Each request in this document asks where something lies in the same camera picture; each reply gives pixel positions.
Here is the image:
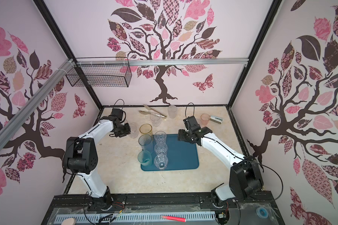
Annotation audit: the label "pink plastic cup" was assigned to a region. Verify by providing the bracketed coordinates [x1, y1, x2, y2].
[201, 113, 210, 127]

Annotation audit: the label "amber yellow tall glass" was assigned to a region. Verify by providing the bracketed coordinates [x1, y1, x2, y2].
[140, 124, 153, 137]

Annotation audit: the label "grey blue plastic cup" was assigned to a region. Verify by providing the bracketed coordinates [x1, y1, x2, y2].
[138, 134, 154, 153]

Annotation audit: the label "clear glass back tall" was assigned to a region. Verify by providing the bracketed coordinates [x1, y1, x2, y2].
[168, 105, 177, 119]

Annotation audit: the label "green plastic cup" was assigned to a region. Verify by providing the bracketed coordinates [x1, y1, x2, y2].
[137, 150, 153, 166]

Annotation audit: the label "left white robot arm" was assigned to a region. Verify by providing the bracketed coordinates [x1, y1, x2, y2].
[63, 108, 131, 211]

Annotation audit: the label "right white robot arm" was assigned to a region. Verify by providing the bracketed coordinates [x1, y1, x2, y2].
[178, 116, 263, 207]

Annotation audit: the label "teal rectangular tray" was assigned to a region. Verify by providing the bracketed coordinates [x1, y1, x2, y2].
[140, 134, 199, 172]

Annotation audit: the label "white stapler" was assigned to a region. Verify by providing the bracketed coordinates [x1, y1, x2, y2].
[210, 115, 223, 124]

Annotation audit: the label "metal serving tongs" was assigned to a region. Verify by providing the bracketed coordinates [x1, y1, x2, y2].
[139, 104, 167, 119]

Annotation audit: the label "pink marker pen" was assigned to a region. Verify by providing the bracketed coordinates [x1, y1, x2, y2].
[161, 215, 186, 223]

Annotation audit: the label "beige round sponge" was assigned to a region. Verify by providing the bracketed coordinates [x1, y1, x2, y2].
[61, 218, 77, 225]

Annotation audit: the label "blue tape roll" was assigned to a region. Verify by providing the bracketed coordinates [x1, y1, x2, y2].
[256, 207, 269, 219]

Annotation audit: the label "black wire mesh basket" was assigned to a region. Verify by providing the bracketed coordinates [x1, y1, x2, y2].
[66, 56, 132, 88]

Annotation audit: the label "white slotted cable duct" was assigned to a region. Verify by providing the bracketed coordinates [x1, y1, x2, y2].
[50, 211, 216, 225]

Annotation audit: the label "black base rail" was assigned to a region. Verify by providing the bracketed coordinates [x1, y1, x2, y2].
[41, 191, 284, 225]

